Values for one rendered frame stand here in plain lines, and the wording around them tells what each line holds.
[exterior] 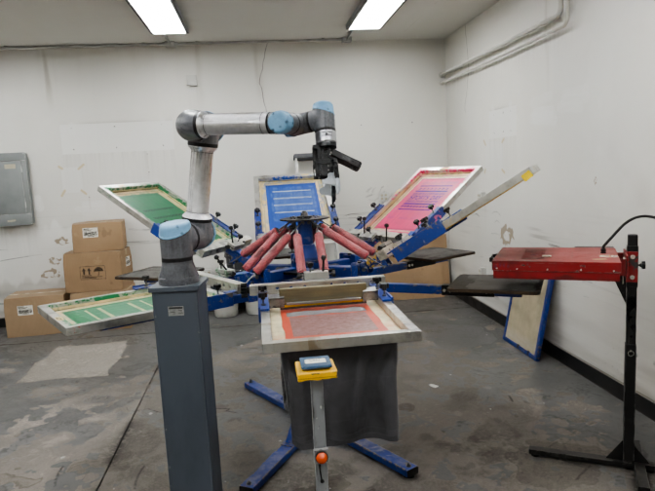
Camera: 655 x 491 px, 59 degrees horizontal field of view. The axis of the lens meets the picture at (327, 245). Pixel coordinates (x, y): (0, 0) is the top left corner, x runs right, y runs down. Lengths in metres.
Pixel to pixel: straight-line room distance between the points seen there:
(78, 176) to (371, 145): 3.31
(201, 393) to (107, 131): 4.99
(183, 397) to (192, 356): 0.17
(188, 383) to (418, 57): 5.50
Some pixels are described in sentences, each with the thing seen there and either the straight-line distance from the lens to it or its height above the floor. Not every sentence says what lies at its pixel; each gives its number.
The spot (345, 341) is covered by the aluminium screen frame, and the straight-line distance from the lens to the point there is 2.14.
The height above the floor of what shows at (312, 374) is 0.95.
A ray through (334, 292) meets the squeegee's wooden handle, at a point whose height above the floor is 1.02.
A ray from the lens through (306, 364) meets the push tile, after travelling 1.94.
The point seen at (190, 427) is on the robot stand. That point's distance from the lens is 2.36.
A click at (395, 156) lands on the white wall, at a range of 6.95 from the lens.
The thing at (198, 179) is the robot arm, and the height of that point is 1.58.
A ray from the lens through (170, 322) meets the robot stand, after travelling 2.24.
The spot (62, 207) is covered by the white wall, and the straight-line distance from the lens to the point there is 7.09.
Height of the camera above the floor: 1.61
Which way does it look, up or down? 8 degrees down
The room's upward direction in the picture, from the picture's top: 3 degrees counter-clockwise
